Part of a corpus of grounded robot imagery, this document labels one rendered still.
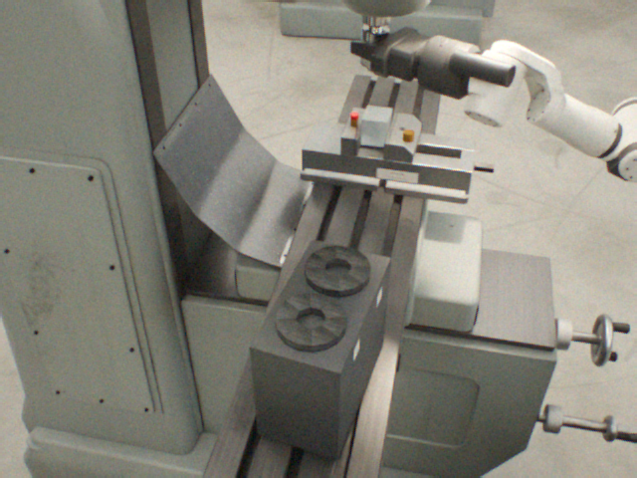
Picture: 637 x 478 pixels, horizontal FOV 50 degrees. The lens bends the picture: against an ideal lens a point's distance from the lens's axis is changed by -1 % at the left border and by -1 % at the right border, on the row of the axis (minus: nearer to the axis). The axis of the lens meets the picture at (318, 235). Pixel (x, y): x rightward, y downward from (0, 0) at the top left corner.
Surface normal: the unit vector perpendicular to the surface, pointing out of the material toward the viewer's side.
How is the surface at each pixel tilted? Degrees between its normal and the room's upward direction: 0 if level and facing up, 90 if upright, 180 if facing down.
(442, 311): 90
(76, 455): 68
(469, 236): 0
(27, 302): 89
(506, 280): 0
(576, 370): 0
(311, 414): 90
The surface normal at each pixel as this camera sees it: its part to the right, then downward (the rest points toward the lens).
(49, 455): -0.19, 0.29
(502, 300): 0.00, -0.77
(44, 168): -0.21, 0.61
